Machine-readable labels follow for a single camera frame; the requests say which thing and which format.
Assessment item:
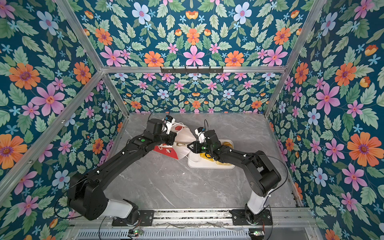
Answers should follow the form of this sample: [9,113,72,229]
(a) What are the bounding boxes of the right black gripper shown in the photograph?
[187,140,214,155]

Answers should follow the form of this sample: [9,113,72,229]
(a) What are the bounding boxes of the red white paper bag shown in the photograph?
[154,123,196,160]

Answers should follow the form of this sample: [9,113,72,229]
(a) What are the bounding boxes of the yellow striped croissant bread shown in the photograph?
[223,142,234,149]

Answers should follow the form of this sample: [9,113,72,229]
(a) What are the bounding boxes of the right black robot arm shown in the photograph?
[187,130,282,224]

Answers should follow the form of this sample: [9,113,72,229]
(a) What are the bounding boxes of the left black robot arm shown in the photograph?
[68,115,177,225]

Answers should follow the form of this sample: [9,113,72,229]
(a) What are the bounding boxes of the white rectangular tray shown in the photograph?
[187,151,235,170]

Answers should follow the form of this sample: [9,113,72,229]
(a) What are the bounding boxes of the black hook rail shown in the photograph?
[160,67,224,74]

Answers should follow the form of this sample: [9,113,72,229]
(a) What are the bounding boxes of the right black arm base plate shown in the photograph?
[229,209,273,226]

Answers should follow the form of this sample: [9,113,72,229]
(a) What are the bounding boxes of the white slotted cable duct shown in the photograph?
[75,229,251,240]

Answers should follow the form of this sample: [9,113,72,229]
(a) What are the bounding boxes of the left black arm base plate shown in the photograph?
[112,210,155,227]

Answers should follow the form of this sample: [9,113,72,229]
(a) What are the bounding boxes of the aluminium front rail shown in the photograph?
[66,207,319,239]

